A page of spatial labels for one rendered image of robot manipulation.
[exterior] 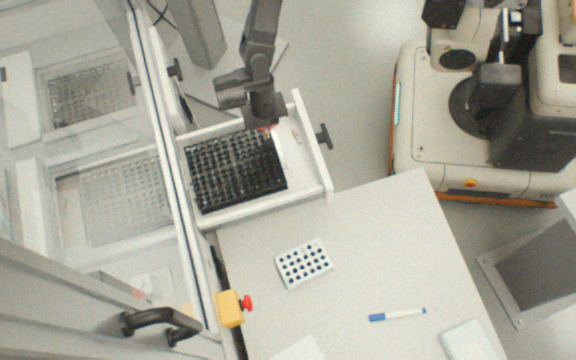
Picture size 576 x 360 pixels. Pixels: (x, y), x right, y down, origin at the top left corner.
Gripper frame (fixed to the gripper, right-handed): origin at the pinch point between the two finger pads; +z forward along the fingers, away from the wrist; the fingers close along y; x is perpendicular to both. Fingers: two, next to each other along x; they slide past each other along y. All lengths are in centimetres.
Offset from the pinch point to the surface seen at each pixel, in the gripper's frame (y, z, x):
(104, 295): -26, -59, -47
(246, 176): -7.4, 5.5, -8.6
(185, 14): -11, 50, 88
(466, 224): 76, 90, -16
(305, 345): -5, 19, -49
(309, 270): 1.4, 16.3, -32.8
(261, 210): -6.1, 8.2, -17.2
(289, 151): 5.4, 10.8, -2.4
